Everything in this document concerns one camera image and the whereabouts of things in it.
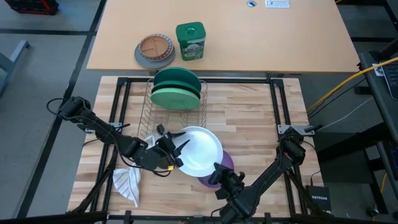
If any black and red toolbox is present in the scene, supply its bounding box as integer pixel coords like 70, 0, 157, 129
4, 0, 60, 16

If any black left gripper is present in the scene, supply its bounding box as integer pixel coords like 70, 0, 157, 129
134, 131, 191, 170

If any grey wire dish rack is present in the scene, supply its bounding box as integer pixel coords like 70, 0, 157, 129
136, 77, 208, 149

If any white cable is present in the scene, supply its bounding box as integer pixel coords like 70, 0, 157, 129
317, 96, 374, 132

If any white plate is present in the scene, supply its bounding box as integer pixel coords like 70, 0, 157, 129
174, 126, 224, 179

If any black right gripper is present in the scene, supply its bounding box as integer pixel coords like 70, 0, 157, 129
207, 162, 246, 200

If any grey metal base plate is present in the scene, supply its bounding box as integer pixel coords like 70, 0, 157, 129
84, 121, 123, 133
277, 124, 315, 136

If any light wood desk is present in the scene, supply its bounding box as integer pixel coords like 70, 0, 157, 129
86, 0, 361, 74

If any orange divided plate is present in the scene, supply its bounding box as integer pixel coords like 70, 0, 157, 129
138, 34, 174, 62

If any light green plate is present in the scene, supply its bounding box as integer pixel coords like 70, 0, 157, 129
150, 87, 201, 111

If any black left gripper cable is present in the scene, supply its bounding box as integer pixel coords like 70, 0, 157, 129
119, 155, 172, 178

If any yellow cable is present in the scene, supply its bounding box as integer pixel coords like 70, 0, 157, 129
379, 172, 388, 194
307, 57, 398, 110

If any black Netgear network switch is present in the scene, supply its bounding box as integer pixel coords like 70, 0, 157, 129
305, 185, 332, 213

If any black aluminium rig frame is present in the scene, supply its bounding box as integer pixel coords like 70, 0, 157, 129
67, 76, 330, 224

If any purple plate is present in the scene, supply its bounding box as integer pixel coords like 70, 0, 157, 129
197, 150, 235, 190

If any white striped dish towel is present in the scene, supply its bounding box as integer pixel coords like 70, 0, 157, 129
112, 134, 163, 208

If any green detergent tub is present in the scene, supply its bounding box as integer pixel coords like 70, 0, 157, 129
175, 21, 207, 62

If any grey metal desk leg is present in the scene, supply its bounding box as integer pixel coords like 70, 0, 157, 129
0, 39, 31, 95

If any black keyboard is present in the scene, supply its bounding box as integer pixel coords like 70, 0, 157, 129
381, 61, 398, 100

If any teal green plate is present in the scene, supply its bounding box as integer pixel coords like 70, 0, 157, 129
152, 67, 203, 93

